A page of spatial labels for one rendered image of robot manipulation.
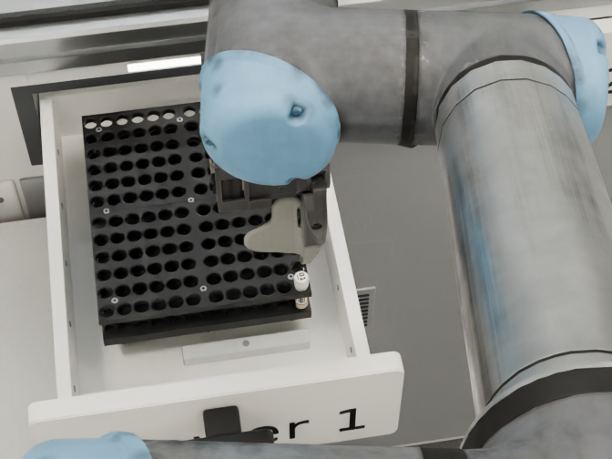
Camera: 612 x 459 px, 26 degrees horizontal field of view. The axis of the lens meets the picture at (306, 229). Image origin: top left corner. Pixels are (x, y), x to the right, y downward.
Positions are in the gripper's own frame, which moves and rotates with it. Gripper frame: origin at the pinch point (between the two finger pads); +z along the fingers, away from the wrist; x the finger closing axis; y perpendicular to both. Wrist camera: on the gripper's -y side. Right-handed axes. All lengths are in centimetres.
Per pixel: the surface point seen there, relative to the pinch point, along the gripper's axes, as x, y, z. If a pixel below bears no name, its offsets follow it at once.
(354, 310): 2.8, -3.3, 8.1
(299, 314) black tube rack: 1.0, 1.0, 10.7
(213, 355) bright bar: 2.6, 8.6, 12.8
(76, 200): -16.5, 19.3, 13.9
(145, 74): -22.9, 11.4, 4.8
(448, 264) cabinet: -23, -20, 43
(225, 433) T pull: 13.1, 8.6, 6.5
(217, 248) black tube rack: -4.7, 7.2, 7.5
